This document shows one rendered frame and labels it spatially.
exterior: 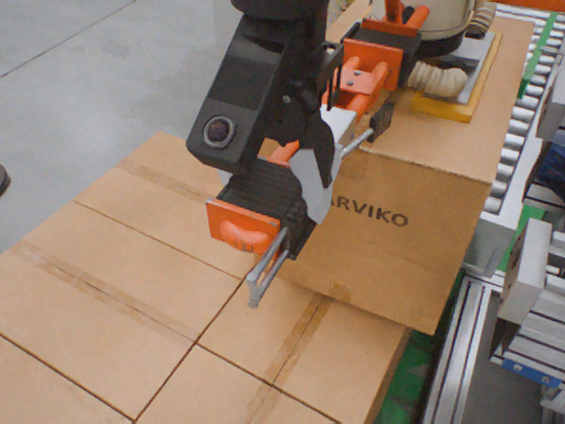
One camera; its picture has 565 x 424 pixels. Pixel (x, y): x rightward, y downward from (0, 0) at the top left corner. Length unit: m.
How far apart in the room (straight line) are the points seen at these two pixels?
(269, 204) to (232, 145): 0.12
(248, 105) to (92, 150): 2.34
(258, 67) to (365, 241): 0.59
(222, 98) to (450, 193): 0.49
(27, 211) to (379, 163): 1.90
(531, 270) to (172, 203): 1.00
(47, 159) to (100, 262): 1.40
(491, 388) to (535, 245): 0.83
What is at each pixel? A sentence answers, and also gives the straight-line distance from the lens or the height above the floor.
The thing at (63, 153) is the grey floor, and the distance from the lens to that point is 2.70.
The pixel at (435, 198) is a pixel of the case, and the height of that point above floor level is 1.02.
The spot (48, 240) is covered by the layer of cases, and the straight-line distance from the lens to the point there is 1.45.
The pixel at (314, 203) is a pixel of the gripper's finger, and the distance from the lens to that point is 0.43.
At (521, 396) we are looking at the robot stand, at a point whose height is 0.21.
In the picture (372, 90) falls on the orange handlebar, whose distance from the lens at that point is 0.62.
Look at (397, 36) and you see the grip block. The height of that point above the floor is 1.21.
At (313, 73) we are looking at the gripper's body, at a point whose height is 1.34.
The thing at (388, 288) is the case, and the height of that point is 0.77.
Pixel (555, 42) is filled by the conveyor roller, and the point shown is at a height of 0.54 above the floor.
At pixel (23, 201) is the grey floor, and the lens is 2.49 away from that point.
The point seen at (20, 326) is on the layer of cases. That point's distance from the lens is 1.30.
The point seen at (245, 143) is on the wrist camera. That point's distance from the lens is 0.33.
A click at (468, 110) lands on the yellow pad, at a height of 1.09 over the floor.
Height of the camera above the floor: 1.53
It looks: 45 degrees down
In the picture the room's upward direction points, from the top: straight up
